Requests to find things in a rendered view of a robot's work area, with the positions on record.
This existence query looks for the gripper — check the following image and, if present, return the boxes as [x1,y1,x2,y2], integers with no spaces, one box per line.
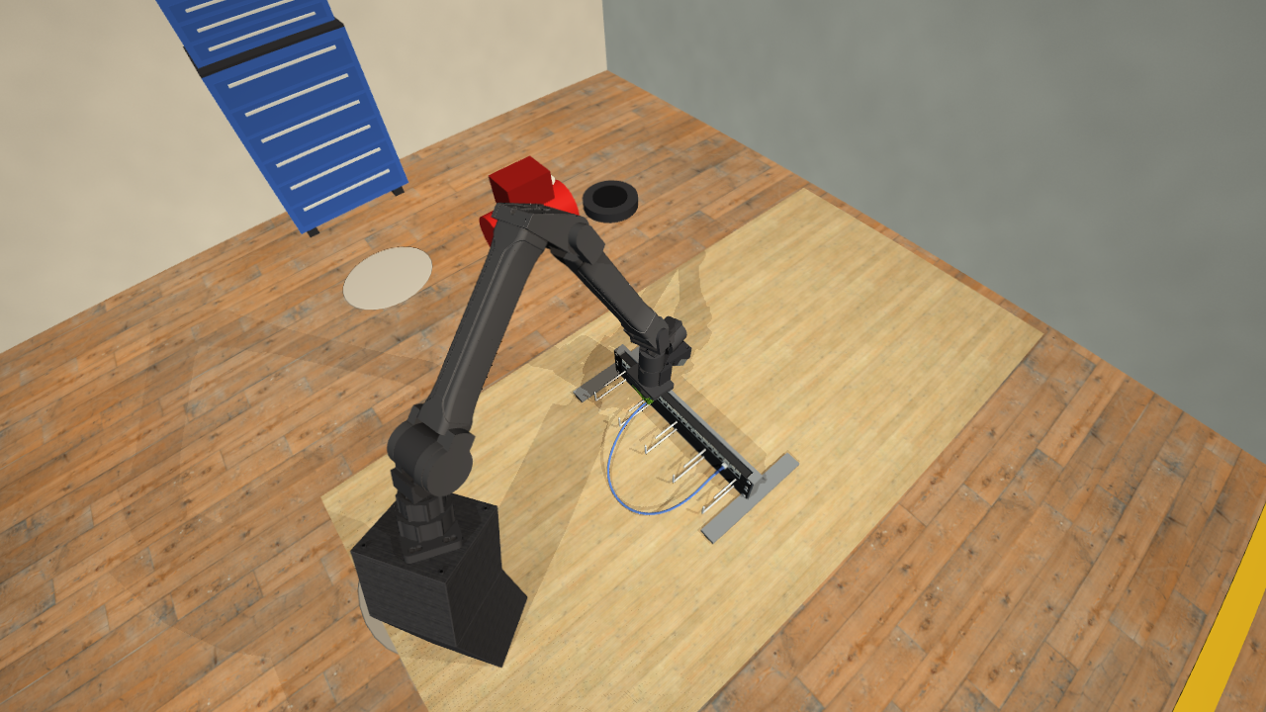
[627,364,674,404]

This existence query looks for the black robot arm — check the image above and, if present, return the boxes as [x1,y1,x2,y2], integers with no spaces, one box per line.
[387,203,691,564]

